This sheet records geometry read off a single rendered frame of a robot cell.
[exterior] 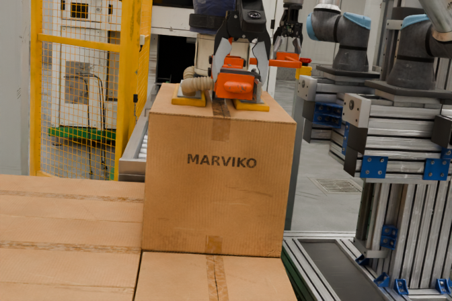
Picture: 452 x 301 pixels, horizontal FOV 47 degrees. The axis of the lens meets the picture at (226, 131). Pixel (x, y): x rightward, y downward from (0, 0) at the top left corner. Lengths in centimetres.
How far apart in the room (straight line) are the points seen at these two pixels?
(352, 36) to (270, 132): 89
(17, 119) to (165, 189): 160
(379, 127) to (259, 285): 66
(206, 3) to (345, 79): 82
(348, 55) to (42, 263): 141
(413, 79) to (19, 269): 127
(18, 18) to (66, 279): 175
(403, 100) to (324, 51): 995
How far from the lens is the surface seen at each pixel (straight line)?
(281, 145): 142
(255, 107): 152
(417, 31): 174
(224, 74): 102
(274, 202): 146
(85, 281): 136
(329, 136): 220
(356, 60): 218
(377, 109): 169
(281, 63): 172
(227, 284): 137
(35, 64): 338
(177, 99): 151
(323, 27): 223
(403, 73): 175
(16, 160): 297
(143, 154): 243
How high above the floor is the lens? 120
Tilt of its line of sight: 12 degrees down
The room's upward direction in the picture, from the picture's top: 5 degrees clockwise
